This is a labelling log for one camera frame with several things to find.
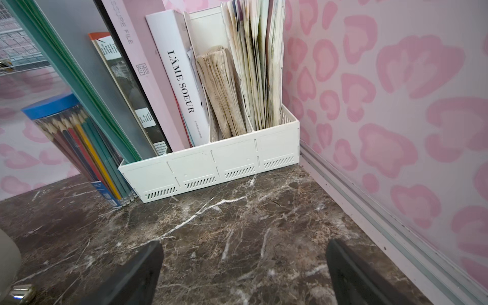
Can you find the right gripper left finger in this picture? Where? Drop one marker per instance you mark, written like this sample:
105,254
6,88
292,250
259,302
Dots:
135,282

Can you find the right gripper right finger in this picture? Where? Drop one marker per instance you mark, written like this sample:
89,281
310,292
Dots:
355,282

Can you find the white round drawer cabinet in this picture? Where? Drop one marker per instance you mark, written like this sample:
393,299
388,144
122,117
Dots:
11,261

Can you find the white file organizer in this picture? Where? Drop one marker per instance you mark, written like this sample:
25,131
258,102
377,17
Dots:
220,160

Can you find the blue lid pencil jar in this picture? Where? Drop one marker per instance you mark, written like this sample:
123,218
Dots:
66,123

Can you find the worn brown paper bundle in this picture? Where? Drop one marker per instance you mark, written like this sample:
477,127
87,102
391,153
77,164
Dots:
216,71

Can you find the black book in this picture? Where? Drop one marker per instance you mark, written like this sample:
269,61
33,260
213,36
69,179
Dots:
131,90

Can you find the white L'ame Soeur book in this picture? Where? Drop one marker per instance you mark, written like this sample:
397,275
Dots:
169,31

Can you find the green folder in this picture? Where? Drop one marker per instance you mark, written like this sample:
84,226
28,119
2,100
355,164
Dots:
60,30

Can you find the pink white book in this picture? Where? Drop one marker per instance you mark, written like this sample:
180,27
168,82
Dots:
128,20

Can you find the beige paper stack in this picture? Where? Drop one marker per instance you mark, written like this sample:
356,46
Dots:
254,31

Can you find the white wire wall shelf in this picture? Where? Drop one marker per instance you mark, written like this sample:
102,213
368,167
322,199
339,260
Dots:
18,51

